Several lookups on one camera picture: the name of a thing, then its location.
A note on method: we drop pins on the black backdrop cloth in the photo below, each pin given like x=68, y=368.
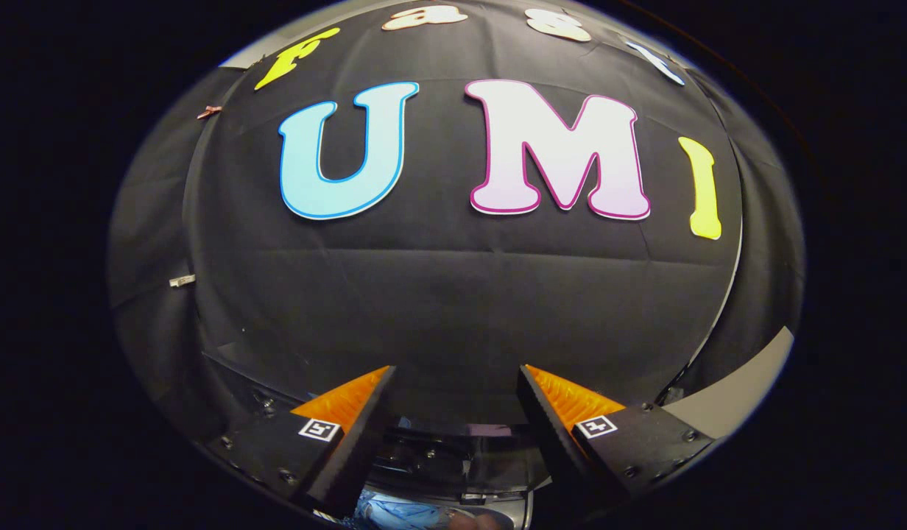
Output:
x=453, y=294

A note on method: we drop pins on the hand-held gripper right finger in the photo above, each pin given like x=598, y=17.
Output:
x=549, y=434

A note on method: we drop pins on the grey washing machine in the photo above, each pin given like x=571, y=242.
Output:
x=453, y=456

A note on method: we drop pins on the silver cloth clip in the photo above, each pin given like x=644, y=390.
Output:
x=181, y=280

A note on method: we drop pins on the copper cloth clip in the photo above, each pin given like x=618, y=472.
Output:
x=208, y=112

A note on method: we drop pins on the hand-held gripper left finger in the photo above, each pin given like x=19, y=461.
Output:
x=358, y=449

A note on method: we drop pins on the light blue polo shirt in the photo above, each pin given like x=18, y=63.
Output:
x=402, y=511

